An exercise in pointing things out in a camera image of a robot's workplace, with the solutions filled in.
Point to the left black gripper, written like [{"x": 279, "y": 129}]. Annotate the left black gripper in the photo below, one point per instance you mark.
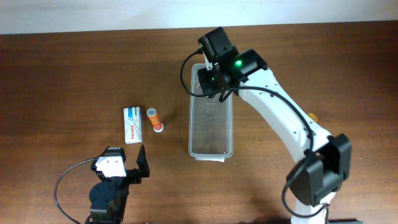
[{"x": 134, "y": 175}]

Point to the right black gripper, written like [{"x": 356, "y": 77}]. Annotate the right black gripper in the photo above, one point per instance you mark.
[{"x": 207, "y": 79}]

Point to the orange tablet tube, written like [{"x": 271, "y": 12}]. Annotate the orange tablet tube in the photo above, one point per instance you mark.
[{"x": 155, "y": 121}]

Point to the white Panadol box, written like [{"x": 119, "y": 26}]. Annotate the white Panadol box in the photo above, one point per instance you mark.
[{"x": 132, "y": 125}]

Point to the clear plastic container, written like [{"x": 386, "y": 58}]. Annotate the clear plastic container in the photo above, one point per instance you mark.
[{"x": 210, "y": 129}]

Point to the small jar gold lid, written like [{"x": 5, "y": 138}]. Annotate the small jar gold lid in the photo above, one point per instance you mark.
[{"x": 313, "y": 117}]

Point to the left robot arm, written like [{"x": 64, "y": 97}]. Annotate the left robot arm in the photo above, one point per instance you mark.
[{"x": 108, "y": 198}]

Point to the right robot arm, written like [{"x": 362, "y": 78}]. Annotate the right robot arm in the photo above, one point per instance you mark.
[{"x": 322, "y": 160}]

